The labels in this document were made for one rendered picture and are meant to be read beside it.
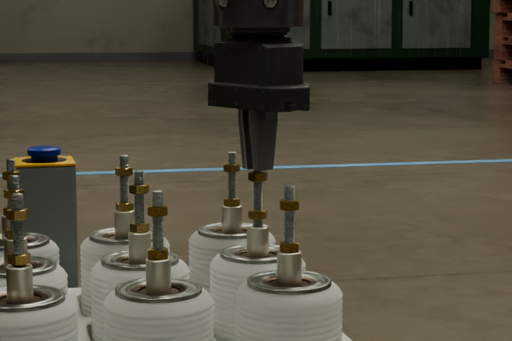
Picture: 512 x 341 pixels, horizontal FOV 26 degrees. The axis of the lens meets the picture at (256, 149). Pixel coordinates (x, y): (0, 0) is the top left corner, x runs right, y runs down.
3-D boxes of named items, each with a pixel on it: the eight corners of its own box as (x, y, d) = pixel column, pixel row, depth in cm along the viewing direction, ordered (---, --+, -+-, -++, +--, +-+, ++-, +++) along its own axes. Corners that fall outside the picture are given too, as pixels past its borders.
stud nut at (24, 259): (13, 259, 94) (12, 250, 94) (32, 260, 94) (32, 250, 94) (5, 265, 93) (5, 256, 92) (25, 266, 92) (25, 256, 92)
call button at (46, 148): (27, 167, 131) (27, 149, 131) (27, 162, 135) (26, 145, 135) (62, 165, 132) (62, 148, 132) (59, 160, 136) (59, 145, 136)
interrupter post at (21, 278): (36, 305, 93) (36, 267, 93) (8, 308, 92) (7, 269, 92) (32, 298, 95) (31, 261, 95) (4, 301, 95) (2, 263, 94)
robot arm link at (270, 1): (336, 109, 107) (337, -17, 106) (261, 115, 101) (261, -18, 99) (251, 100, 117) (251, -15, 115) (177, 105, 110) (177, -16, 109)
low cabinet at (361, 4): (408, 58, 1063) (410, -28, 1053) (490, 70, 878) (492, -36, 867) (192, 61, 1021) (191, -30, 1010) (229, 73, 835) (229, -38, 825)
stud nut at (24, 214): (11, 216, 94) (11, 206, 94) (31, 216, 94) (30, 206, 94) (4, 221, 92) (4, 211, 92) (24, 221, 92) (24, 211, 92)
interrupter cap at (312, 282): (230, 290, 98) (230, 282, 98) (275, 272, 105) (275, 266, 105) (304, 302, 94) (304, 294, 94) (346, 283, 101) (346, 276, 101)
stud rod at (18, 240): (15, 279, 94) (13, 192, 93) (27, 280, 94) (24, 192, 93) (12, 282, 93) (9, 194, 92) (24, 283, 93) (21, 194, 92)
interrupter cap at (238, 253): (292, 250, 115) (292, 243, 115) (298, 266, 107) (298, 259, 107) (219, 250, 114) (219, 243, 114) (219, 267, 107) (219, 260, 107)
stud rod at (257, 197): (251, 234, 110) (251, 158, 109) (257, 232, 111) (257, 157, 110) (257, 235, 110) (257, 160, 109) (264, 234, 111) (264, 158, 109)
